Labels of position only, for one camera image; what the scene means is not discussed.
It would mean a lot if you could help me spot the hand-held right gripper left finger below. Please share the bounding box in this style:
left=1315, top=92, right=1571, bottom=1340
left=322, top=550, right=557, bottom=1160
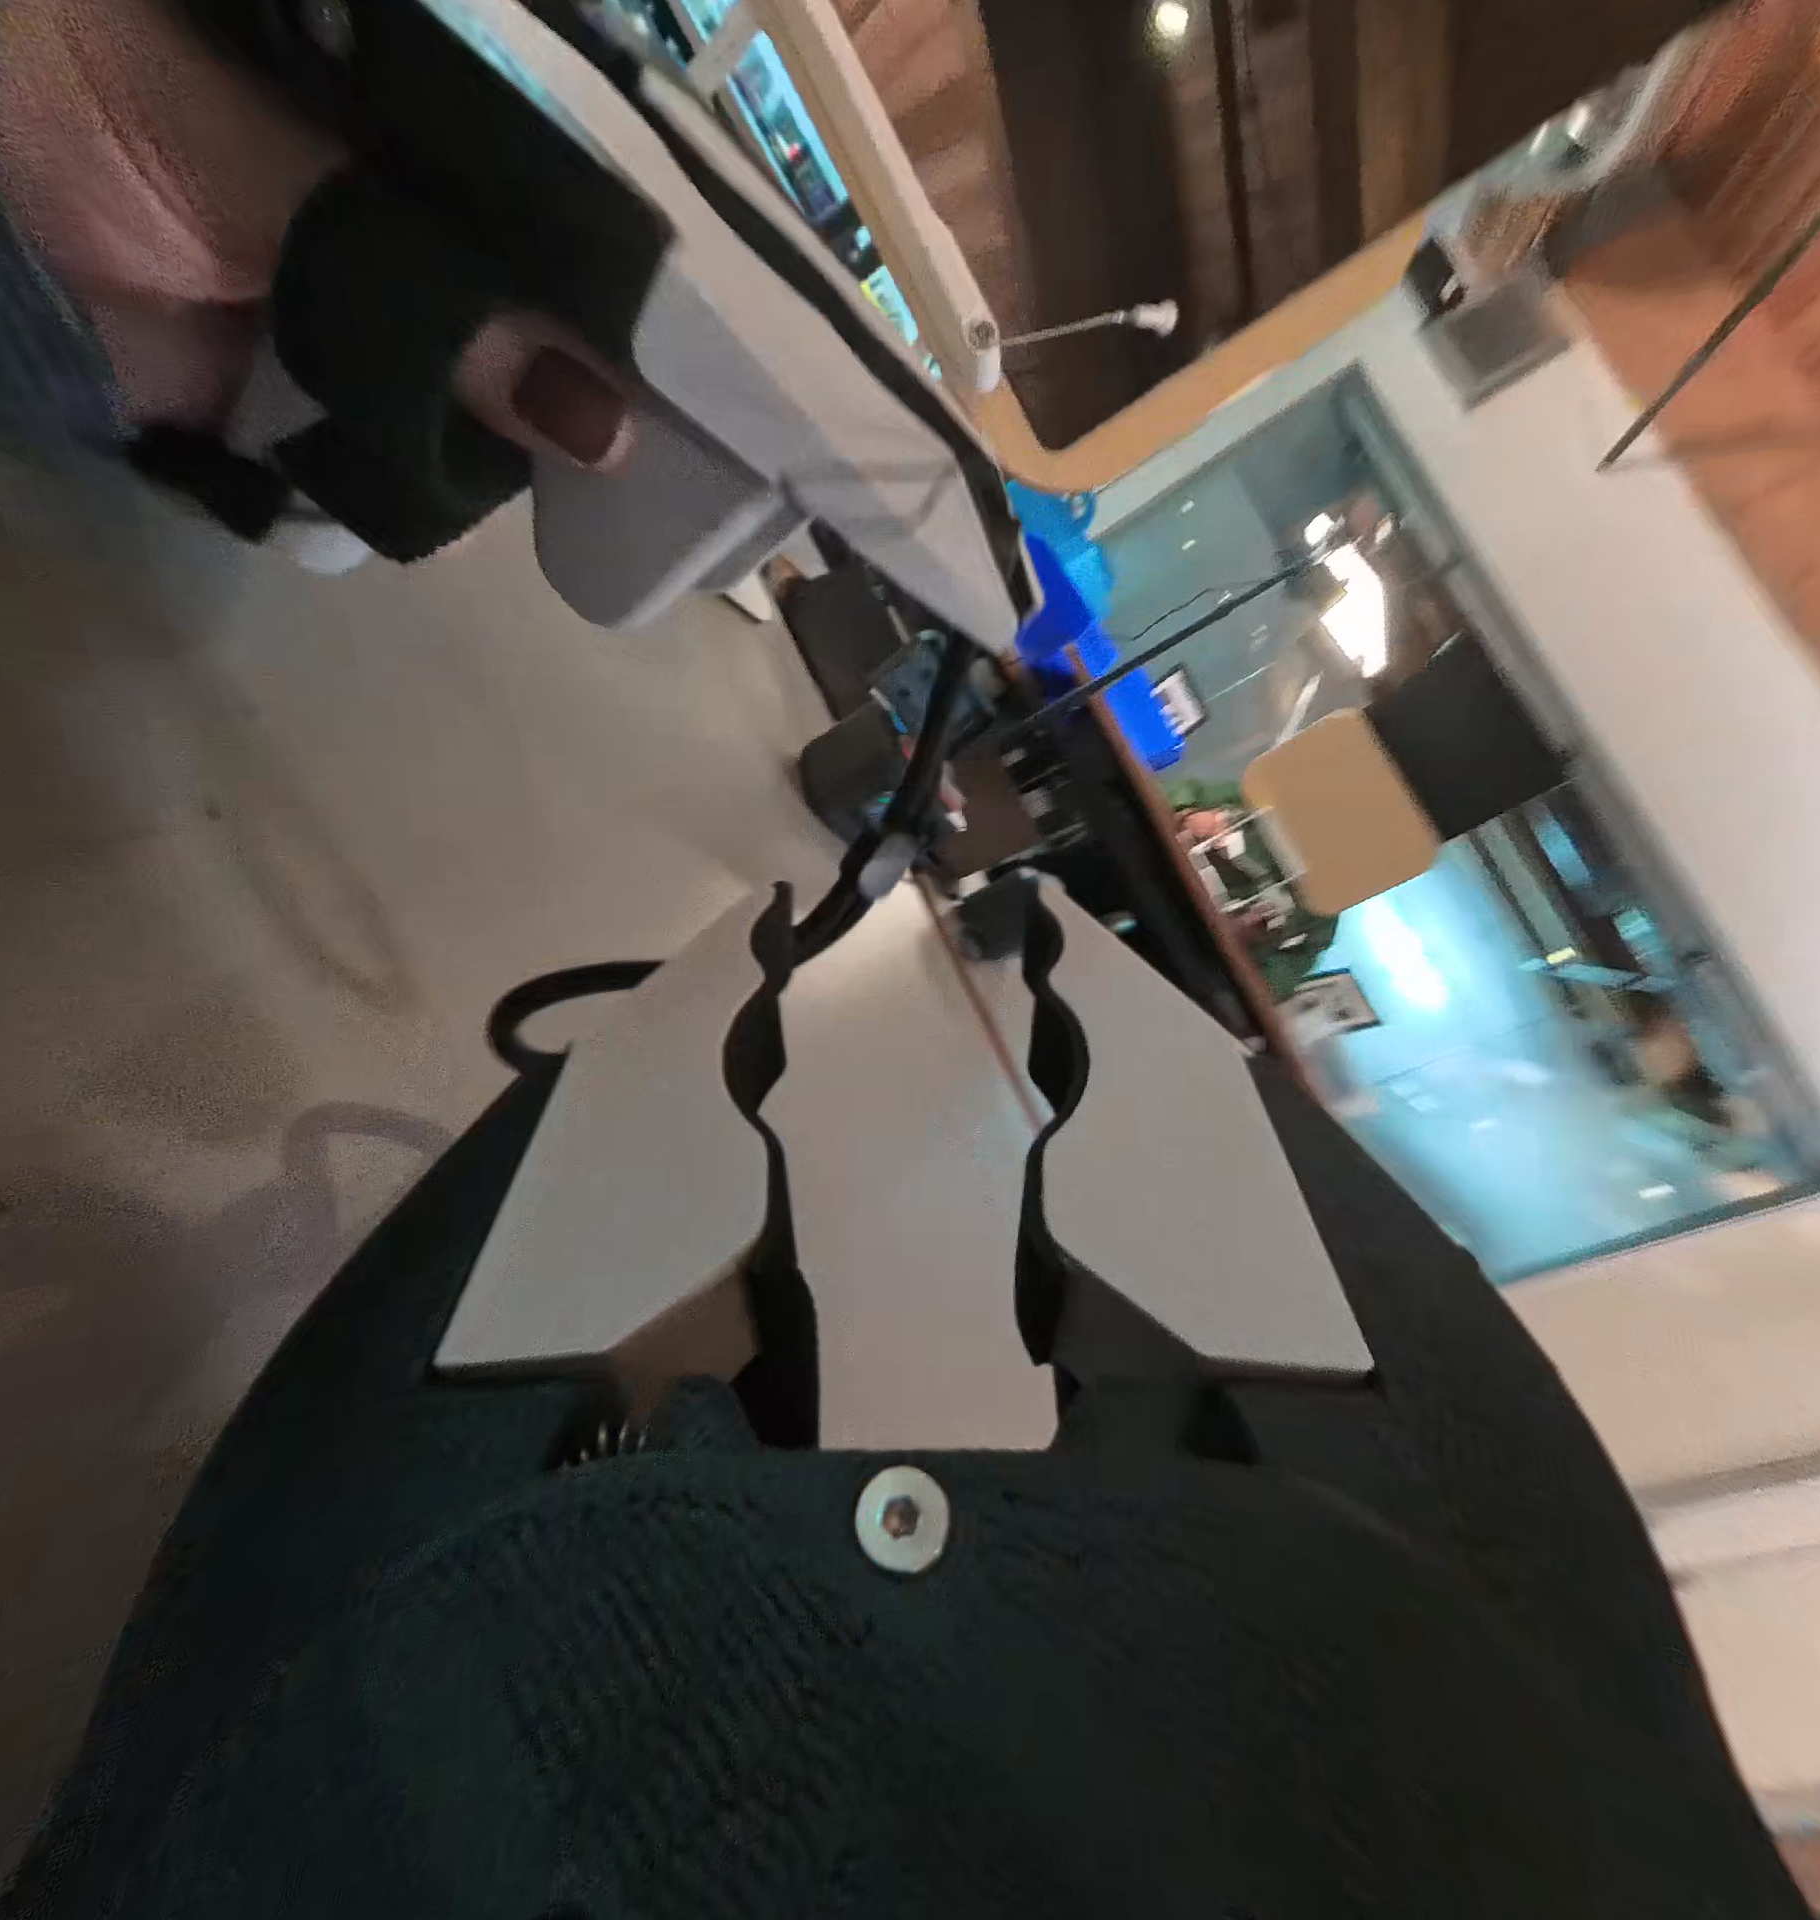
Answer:
left=434, top=882, right=821, bottom=1449

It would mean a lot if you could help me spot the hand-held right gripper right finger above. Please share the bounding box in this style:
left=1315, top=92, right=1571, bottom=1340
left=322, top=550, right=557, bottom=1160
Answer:
left=1014, top=875, right=1378, bottom=1381

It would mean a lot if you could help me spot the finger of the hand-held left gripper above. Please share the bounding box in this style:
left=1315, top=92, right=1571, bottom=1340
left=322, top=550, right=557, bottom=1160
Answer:
left=630, top=165, right=1038, bottom=655
left=430, top=0, right=1023, bottom=559

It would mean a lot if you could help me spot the black cable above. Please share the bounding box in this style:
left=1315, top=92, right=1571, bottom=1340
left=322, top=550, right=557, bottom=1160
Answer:
left=486, top=637, right=987, bottom=1062

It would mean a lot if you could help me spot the person's left forearm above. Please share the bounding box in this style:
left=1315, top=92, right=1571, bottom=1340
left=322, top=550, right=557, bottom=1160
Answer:
left=0, top=0, right=131, bottom=452

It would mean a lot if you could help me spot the person's left hand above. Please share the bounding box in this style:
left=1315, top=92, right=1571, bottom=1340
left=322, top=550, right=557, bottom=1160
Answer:
left=0, top=0, right=645, bottom=470

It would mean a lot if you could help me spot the white mirror stand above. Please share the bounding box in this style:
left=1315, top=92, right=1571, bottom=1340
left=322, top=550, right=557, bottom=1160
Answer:
left=767, top=0, right=1182, bottom=399

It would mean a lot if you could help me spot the dark blue storage bin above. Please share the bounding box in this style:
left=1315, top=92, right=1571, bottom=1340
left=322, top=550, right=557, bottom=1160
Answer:
left=1092, top=661, right=1170, bottom=770
left=1014, top=532, right=1126, bottom=678

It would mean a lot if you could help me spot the long wooden-edged desk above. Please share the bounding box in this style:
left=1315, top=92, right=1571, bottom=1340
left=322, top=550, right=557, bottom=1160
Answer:
left=1000, top=646, right=1308, bottom=1081

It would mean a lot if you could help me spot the black square panel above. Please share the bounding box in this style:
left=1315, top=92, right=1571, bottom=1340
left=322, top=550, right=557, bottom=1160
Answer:
left=1367, top=632, right=1579, bottom=843

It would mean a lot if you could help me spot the studio light on stand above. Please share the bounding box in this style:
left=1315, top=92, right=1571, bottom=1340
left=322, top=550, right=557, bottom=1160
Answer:
left=1089, top=501, right=1450, bottom=706

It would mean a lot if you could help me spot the metal ceiling rod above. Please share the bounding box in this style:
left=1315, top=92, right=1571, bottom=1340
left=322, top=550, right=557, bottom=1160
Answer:
left=1592, top=152, right=1820, bottom=474

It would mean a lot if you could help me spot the wall vent grille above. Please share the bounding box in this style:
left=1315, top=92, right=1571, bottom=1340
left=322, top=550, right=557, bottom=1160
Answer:
left=1428, top=291, right=1579, bottom=410

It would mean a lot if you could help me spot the silver elbow air duct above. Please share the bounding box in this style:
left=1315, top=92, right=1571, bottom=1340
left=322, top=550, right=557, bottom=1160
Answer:
left=1466, top=44, right=1692, bottom=242

